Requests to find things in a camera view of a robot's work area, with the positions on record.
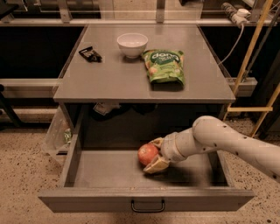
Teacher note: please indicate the white ceramic bowl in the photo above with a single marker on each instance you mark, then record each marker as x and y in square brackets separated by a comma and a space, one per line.
[132, 45]

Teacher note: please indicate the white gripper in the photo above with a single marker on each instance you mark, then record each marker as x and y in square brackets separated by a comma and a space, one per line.
[170, 147]

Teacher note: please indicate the grey cabinet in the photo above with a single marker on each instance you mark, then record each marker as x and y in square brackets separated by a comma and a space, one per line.
[120, 79]

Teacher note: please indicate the black drawer handle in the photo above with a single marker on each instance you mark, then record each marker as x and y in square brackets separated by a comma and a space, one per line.
[144, 207]

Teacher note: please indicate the paper label under cabinet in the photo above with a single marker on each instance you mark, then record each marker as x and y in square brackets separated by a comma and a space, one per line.
[105, 108]

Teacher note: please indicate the white power strip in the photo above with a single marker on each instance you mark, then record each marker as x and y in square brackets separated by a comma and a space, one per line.
[237, 17]

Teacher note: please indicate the green snack bag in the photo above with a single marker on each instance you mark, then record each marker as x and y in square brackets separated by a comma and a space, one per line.
[164, 66]

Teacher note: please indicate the red apple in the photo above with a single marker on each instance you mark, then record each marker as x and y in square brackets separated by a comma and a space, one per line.
[146, 153]

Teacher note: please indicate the yellow ladder frame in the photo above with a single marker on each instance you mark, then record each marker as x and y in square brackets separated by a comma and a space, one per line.
[244, 86]

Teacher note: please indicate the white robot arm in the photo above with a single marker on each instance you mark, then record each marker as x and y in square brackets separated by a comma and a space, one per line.
[209, 134]

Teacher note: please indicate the clear plastic bag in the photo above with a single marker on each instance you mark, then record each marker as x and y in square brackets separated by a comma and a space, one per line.
[58, 136]

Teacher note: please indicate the small black snack packet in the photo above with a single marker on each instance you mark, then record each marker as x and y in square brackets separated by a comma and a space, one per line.
[90, 55]

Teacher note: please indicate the open grey top drawer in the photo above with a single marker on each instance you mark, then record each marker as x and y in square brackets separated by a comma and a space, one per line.
[102, 174]

